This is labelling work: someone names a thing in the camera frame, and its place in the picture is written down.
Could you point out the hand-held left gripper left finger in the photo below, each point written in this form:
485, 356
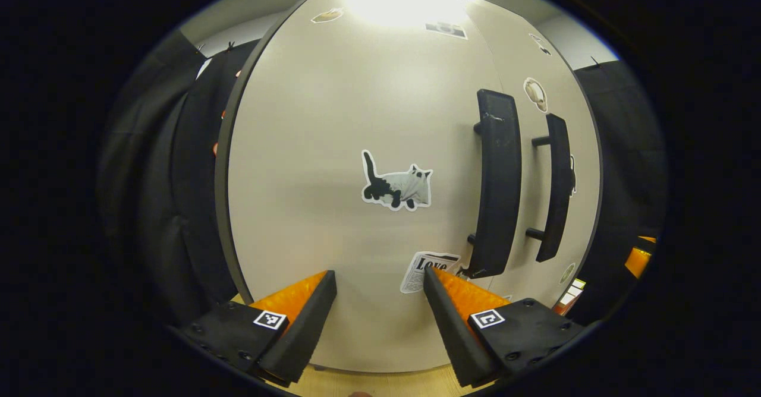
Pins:
312, 320

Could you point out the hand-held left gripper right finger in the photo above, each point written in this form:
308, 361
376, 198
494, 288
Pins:
452, 328

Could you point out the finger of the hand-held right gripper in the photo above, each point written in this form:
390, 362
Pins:
639, 260

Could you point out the white shoe cabinet door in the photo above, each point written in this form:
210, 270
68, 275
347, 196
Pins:
585, 177
327, 147

